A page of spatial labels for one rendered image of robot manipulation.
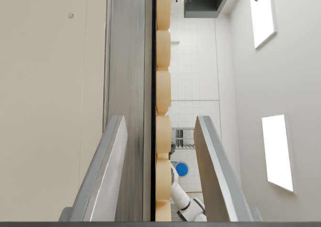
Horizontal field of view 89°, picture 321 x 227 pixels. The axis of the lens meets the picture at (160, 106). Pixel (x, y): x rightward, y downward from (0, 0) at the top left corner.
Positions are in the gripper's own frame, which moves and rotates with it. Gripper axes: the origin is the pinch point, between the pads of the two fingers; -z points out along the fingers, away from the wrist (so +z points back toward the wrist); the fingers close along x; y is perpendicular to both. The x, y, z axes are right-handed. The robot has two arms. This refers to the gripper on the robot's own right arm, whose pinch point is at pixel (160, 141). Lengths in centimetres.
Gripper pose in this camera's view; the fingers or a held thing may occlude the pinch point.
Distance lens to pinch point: 67.1
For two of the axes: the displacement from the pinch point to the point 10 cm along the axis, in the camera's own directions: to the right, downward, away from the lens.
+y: 0.0, 6.4, -7.7
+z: 0.0, 7.7, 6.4
